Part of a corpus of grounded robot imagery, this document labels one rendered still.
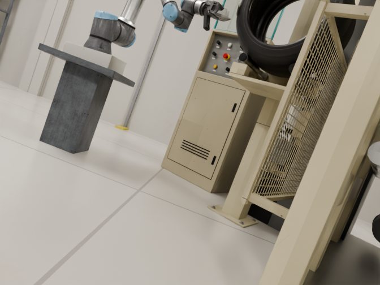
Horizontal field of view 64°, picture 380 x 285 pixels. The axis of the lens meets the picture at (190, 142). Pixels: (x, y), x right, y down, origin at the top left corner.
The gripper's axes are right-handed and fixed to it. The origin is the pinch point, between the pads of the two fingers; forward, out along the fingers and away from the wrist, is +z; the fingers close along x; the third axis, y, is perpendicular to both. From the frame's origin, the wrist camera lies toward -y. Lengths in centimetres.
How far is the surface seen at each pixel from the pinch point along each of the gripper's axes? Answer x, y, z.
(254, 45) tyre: -11.8, -12.1, 30.6
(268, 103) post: 28, -32, 36
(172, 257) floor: -58, -105, 67
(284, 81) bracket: 25.2, -16.7, 39.4
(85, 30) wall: 118, -37, -306
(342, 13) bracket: -58, -7, 78
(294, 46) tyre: -12, -6, 51
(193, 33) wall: 193, 30, -182
